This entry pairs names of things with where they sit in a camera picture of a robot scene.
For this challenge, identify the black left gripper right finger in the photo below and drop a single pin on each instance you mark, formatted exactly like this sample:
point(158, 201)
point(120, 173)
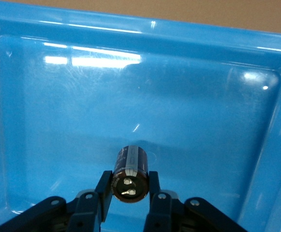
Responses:
point(169, 215)

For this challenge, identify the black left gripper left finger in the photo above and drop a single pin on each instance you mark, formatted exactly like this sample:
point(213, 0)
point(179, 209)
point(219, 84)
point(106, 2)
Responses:
point(87, 212)

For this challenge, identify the black cylindrical capacitor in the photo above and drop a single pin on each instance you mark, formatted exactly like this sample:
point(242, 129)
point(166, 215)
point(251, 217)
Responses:
point(130, 169)

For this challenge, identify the blue plastic tray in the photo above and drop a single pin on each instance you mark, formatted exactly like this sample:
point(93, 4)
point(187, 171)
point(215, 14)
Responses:
point(82, 108)

